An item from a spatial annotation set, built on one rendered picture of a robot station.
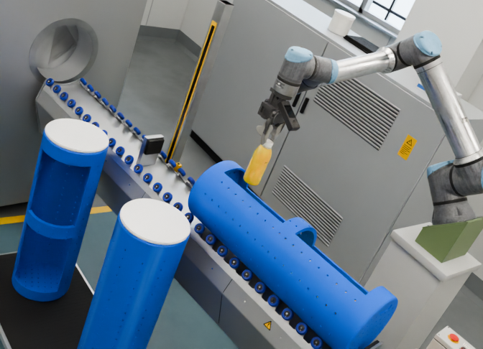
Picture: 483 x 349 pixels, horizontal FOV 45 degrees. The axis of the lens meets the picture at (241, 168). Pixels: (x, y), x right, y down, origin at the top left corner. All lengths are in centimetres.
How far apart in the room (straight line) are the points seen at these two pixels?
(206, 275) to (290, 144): 211
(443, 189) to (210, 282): 111
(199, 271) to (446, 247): 109
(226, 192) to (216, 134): 271
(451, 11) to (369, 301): 311
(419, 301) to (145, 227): 131
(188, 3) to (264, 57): 310
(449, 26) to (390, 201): 155
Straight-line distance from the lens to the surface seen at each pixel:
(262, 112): 220
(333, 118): 409
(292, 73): 211
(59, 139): 263
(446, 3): 482
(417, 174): 372
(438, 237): 278
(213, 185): 235
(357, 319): 205
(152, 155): 282
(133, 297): 236
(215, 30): 287
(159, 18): 743
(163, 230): 225
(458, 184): 271
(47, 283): 321
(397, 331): 295
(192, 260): 248
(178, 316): 347
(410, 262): 282
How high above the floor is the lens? 234
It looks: 27 degrees down
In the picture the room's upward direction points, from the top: 22 degrees clockwise
